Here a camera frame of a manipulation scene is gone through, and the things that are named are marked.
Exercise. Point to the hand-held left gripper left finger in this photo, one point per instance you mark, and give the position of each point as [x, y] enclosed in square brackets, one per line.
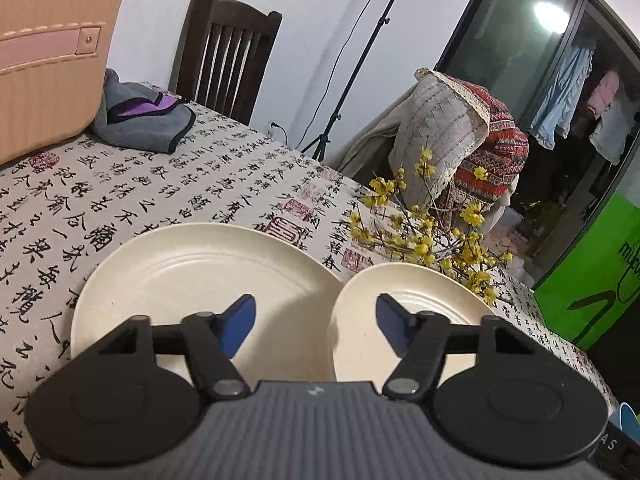
[237, 325]

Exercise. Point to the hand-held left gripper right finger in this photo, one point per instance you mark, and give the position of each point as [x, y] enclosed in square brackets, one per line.
[392, 325]

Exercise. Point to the small cream plate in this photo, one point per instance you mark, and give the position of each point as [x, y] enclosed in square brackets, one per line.
[360, 320]

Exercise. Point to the blue bowl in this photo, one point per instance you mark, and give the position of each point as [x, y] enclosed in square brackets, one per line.
[629, 417]

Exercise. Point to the large cream plate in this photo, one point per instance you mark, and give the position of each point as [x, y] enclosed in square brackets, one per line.
[200, 270]

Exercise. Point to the yellow blossom branch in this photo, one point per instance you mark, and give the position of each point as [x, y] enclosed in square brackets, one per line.
[425, 247]

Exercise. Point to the green paper bag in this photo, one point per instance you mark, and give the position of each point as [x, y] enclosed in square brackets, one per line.
[600, 270]

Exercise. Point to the red patterned blanket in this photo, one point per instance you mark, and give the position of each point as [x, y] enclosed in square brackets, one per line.
[500, 160]

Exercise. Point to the white lace cloth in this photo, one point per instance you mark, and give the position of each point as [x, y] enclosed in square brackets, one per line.
[440, 120]

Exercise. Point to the grey and purple cloth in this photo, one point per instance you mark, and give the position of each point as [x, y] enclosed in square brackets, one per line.
[145, 130]

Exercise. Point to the studio light on tripod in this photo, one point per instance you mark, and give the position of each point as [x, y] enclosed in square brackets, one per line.
[367, 42]

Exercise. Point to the hanging light blue shirt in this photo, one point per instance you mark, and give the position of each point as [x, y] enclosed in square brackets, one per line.
[560, 95]

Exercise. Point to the dark wooden chair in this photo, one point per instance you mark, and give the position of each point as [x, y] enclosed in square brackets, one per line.
[200, 35]

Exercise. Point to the hanging white garment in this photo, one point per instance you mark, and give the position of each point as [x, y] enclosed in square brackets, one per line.
[615, 130]

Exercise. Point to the pink hard-shell suitcase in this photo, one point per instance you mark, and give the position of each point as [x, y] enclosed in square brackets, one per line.
[45, 100]

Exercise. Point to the hanging pink garment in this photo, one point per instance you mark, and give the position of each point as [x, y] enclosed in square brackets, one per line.
[602, 92]

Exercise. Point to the black framed glass door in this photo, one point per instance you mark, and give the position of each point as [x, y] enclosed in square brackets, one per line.
[510, 25]

